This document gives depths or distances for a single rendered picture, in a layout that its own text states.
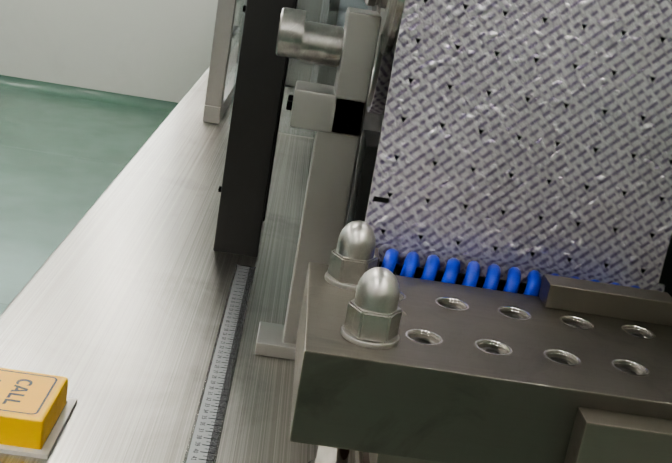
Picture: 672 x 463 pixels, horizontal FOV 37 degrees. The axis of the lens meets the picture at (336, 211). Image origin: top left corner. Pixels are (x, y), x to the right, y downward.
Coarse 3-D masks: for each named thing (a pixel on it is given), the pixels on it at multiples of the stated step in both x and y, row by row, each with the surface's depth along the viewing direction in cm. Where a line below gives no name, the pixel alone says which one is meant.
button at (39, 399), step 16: (0, 368) 72; (0, 384) 70; (16, 384) 70; (32, 384) 70; (48, 384) 71; (64, 384) 71; (0, 400) 67; (16, 400) 68; (32, 400) 68; (48, 400) 68; (64, 400) 72; (0, 416) 66; (16, 416) 66; (32, 416) 66; (48, 416) 67; (0, 432) 66; (16, 432) 66; (32, 432) 66; (48, 432) 68; (32, 448) 66
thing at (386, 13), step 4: (388, 0) 75; (392, 0) 73; (388, 4) 74; (392, 4) 73; (384, 8) 78; (388, 8) 73; (392, 8) 73; (384, 12) 77; (388, 12) 74; (392, 12) 74; (384, 16) 76; (388, 16) 74; (384, 20) 76; (388, 20) 74; (380, 24) 79; (384, 24) 75; (388, 24) 75; (380, 28) 79; (384, 28) 76; (388, 28) 75; (380, 32) 78; (384, 32) 77; (396, 36) 78
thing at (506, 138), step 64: (448, 64) 73; (512, 64) 73; (576, 64) 73; (640, 64) 73; (384, 128) 74; (448, 128) 74; (512, 128) 74; (576, 128) 74; (640, 128) 74; (384, 192) 75; (448, 192) 75; (512, 192) 75; (576, 192) 76; (640, 192) 76; (512, 256) 77; (576, 256) 77; (640, 256) 77
